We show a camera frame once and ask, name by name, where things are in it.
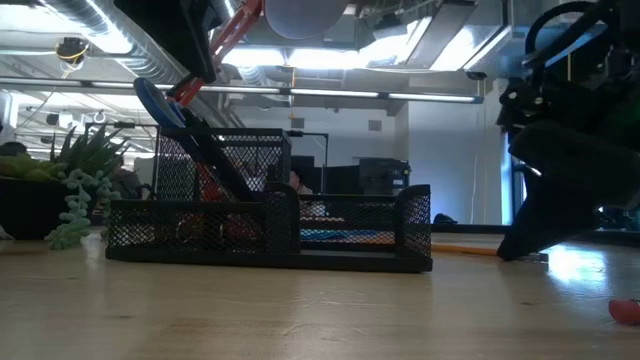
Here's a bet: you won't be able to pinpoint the black ceiling reel yellow cord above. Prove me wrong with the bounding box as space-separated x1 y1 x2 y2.
53 35 92 66

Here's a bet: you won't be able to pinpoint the small red object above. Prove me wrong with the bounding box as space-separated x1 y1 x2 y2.
608 298 640 326

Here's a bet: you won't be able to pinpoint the black aluminium table frame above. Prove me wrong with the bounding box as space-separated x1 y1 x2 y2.
430 222 640 247

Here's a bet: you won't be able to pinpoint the black mesh desk organizer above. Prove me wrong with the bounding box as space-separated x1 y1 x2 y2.
104 126 434 274

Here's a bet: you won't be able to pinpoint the blue sticky note pad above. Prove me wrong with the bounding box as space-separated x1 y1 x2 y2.
299 228 397 245

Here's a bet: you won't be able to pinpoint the long ceiling light strip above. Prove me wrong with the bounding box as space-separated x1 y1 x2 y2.
0 74 485 105

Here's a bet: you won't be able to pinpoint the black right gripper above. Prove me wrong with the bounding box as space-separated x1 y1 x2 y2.
497 64 640 262

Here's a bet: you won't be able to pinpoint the orange pencil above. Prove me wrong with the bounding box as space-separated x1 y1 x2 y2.
431 242 550 264

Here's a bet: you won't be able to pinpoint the black equipment cabinet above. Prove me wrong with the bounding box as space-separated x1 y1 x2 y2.
357 156 413 197

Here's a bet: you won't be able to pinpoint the green succulent in black pot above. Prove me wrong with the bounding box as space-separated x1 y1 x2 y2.
0 123 130 252

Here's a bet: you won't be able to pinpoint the blue-handled scissors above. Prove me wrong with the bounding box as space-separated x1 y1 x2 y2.
132 76 201 151

